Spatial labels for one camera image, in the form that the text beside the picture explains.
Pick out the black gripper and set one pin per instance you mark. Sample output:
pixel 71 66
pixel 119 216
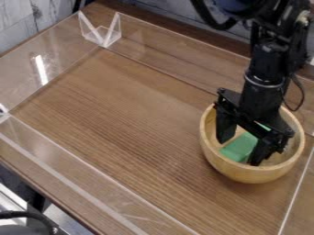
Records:
pixel 253 109

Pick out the green rectangular block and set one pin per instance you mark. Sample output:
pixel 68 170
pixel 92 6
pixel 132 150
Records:
pixel 238 147

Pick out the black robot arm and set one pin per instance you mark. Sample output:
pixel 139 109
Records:
pixel 279 29

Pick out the brown wooden bowl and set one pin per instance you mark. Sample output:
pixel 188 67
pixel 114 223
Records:
pixel 242 173

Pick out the clear acrylic tray wall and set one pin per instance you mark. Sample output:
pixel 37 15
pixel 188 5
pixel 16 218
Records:
pixel 92 197

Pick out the clear acrylic corner bracket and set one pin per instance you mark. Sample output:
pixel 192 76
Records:
pixel 104 36

